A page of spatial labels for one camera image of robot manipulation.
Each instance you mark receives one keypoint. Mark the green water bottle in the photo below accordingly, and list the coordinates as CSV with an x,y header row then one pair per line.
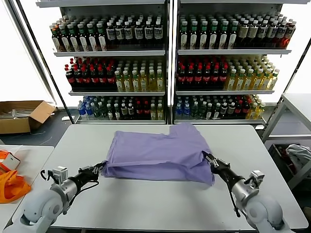
x,y
103,112
202,110
194,110
96,112

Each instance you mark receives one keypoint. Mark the orange cloth bag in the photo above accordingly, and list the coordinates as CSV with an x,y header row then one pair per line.
x,y
12,189

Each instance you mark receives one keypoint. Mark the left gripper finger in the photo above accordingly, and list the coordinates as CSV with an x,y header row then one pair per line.
x,y
94,166
99,170

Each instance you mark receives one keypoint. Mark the purple t-shirt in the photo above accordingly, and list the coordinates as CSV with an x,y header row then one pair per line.
x,y
158,155

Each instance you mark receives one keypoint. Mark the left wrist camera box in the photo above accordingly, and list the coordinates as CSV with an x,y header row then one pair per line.
x,y
59,173

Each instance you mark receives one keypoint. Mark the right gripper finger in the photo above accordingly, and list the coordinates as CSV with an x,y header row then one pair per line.
x,y
213,159
212,165

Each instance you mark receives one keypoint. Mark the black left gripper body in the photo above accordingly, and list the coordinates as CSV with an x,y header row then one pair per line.
x,y
83,177

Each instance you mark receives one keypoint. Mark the grey window frame post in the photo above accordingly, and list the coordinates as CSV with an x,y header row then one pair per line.
x,y
34,60

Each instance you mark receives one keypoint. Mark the blue water bottle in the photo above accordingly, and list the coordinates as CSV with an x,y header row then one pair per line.
x,y
81,111
89,111
178,110
186,110

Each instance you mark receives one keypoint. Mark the white-capped dark drink bottle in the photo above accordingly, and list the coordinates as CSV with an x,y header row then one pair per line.
x,y
109,112
119,34
149,33
231,110
124,111
117,112
280,32
209,112
224,110
217,111
158,32
262,32
271,32
131,111
110,34
128,33
139,33

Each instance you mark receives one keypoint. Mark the white side table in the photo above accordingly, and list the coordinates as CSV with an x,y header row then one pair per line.
x,y
34,157

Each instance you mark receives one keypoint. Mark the open cardboard box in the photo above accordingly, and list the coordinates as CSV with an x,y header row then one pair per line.
x,y
14,126

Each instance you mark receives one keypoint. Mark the clear plastic packaging bundle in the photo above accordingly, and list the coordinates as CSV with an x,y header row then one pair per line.
x,y
22,114

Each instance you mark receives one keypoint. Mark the red-capped cola bottle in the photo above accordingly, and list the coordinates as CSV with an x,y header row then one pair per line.
x,y
139,111
245,109
239,109
86,78
215,78
181,78
190,78
146,111
207,78
94,78
71,78
223,78
102,78
110,78
198,78
78,78

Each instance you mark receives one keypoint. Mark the red item in crate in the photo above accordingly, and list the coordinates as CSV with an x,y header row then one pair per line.
x,y
283,152

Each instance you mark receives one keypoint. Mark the yellow juice bottle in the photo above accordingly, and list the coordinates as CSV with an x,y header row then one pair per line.
x,y
153,112
265,82
151,83
248,82
127,83
256,82
231,82
135,83
160,83
160,112
143,83
273,82
260,110
119,83
253,111
239,82

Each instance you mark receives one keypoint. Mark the beige-label dark drink bottle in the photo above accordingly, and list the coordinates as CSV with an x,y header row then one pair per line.
x,y
243,32
252,32

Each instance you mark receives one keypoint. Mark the grey metal shelf unit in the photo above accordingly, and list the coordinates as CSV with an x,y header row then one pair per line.
x,y
233,52
109,53

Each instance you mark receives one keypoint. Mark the crumpled grey white garment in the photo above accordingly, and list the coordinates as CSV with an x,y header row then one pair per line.
x,y
297,155

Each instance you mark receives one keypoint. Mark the small white orange box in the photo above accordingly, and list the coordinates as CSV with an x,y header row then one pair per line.
x,y
11,162

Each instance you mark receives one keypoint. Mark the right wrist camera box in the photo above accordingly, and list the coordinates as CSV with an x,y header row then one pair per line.
x,y
256,178

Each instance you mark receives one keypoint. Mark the light grey side table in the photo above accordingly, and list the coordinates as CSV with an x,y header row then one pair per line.
x,y
298,102

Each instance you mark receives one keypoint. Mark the white-capped red drink bottle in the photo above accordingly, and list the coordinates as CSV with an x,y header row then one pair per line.
x,y
289,32

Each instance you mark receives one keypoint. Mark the dark storage crate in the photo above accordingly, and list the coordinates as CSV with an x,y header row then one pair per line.
x,y
275,155

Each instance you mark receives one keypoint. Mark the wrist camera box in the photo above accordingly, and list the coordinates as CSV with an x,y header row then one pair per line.
x,y
256,178
59,173

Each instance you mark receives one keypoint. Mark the small white floor object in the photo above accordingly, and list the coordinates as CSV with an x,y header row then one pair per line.
x,y
65,118

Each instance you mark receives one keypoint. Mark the black slanted frame pole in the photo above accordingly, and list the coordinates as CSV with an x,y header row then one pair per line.
x,y
293,72
44,60

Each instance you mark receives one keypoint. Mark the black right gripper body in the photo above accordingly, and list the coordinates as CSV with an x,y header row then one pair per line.
x,y
226,172

